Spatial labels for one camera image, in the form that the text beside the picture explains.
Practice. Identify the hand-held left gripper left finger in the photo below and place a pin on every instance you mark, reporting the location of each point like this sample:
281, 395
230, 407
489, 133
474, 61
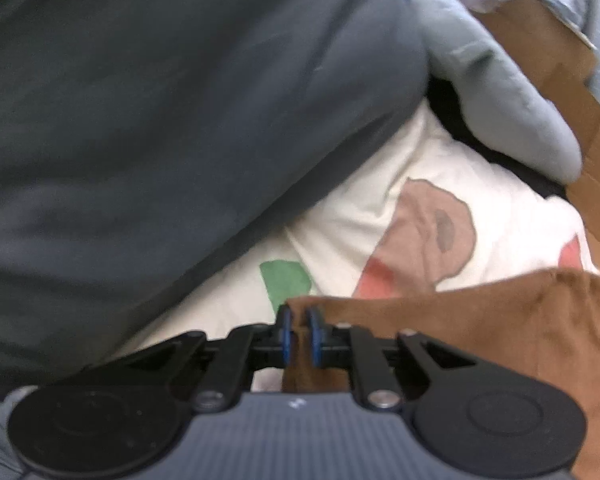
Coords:
286, 337

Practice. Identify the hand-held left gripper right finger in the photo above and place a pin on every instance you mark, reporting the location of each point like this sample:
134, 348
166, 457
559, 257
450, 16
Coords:
314, 337

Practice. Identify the brown printed t-shirt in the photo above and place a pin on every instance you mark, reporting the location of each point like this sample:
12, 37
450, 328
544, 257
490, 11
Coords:
505, 320

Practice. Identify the cream bear printed blanket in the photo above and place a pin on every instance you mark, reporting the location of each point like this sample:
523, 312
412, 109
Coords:
360, 220

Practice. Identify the dark grey pillow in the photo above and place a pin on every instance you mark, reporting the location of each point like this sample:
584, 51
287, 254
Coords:
155, 135

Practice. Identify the grey neck pillow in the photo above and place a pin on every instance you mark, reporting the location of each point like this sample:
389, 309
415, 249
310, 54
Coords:
505, 100

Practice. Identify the flattened cardboard sheet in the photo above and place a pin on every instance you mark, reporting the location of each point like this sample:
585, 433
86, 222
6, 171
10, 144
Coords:
555, 60

